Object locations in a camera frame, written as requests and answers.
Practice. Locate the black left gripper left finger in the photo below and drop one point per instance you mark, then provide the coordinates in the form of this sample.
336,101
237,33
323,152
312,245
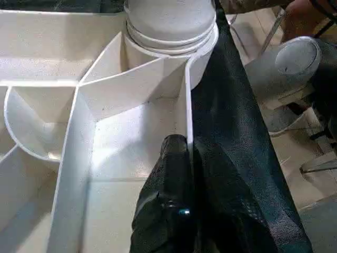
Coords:
163,211

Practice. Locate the black work mat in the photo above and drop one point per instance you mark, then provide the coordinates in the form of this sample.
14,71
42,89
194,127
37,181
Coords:
237,116

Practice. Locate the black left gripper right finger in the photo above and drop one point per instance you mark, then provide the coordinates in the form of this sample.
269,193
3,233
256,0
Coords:
226,216

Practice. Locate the white plastic table leg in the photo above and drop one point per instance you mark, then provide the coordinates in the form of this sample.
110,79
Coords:
171,21

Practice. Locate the white plastic table top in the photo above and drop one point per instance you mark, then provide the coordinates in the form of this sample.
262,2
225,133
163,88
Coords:
52,132

